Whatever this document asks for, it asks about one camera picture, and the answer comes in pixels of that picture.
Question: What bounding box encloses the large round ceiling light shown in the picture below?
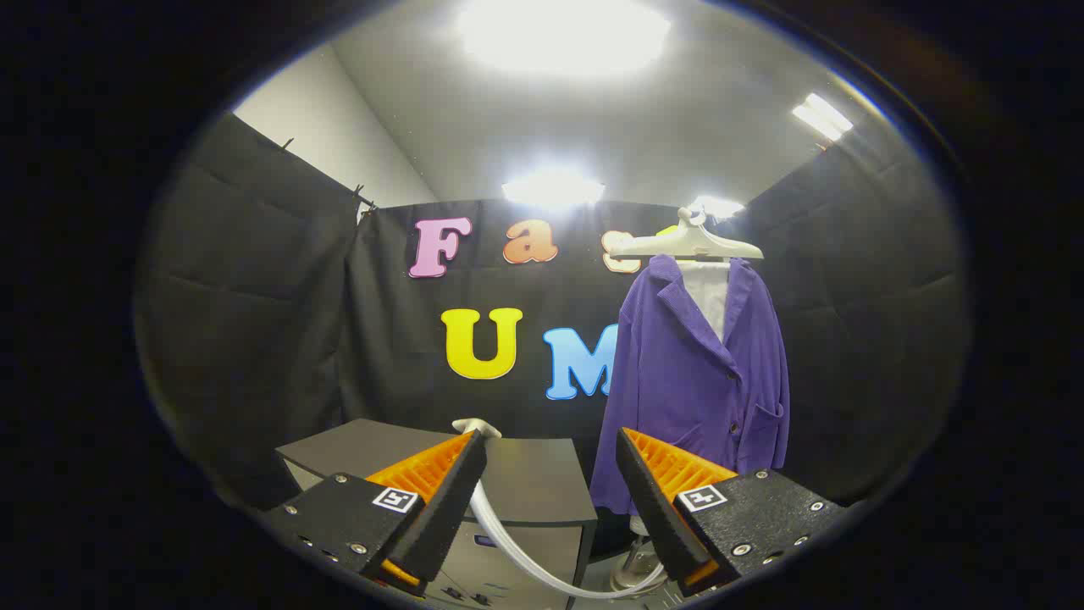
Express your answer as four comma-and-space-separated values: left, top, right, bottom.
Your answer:
457, 0, 672, 79

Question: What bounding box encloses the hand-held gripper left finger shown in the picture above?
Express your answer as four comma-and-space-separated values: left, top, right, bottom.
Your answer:
263, 430, 489, 595

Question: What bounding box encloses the twin strip ceiling light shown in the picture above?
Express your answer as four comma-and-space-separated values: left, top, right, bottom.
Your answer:
792, 92, 854, 142

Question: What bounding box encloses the purple corduroy jacket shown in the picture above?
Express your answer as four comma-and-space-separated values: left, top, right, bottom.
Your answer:
590, 254, 791, 516

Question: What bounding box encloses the white inner shirt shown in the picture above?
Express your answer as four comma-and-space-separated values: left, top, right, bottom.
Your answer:
677, 261, 731, 344

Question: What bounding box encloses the gray cabinet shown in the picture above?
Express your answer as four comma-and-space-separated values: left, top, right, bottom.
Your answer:
275, 418, 598, 610

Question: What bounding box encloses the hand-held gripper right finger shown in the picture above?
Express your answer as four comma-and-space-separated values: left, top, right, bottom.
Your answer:
616, 427, 848, 596

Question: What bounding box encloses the white clothes hanger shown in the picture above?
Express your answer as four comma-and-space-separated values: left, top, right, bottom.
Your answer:
608, 208, 765, 262

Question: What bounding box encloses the ceiling light panel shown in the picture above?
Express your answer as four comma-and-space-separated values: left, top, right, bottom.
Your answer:
690, 195, 746, 219
501, 169, 606, 208

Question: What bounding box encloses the white garment stand base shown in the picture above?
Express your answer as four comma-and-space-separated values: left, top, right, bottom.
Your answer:
610, 515, 670, 594

